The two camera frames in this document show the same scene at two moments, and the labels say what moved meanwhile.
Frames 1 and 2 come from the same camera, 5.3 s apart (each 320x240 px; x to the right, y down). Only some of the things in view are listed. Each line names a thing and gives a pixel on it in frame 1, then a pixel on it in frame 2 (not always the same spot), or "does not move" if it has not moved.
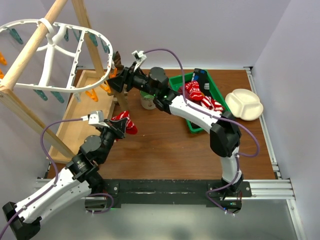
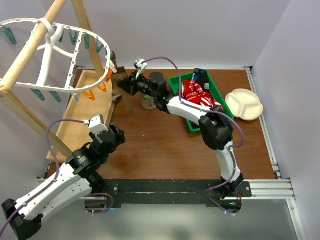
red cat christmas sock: (130, 128) -> (193, 92)
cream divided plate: (244, 103) does not move
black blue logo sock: (201, 76) does not move
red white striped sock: (207, 102) does not move
